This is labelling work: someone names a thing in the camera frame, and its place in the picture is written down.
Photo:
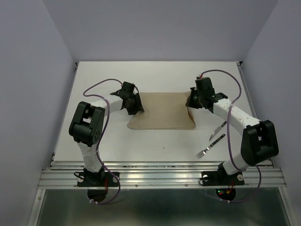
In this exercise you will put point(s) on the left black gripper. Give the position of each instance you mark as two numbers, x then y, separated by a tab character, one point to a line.
138	107

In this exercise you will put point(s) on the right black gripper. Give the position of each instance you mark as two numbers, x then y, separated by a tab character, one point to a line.
189	102

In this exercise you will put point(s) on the beige cloth napkin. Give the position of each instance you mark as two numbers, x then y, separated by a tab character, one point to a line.
163	110

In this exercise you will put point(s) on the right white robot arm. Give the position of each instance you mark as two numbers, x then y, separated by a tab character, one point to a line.
259	140

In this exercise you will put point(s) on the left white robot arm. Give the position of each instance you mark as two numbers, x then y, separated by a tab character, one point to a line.
90	121

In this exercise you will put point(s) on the steel knife black handle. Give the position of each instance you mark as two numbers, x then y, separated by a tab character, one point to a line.
216	131

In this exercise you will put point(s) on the steel fork black handle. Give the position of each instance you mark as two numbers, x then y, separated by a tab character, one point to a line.
204	151

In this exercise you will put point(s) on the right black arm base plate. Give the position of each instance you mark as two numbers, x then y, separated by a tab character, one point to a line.
213	178

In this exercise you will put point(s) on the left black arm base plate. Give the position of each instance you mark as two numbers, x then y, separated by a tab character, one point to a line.
94	179

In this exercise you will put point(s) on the aluminium front rail frame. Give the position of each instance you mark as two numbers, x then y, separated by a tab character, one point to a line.
162	174

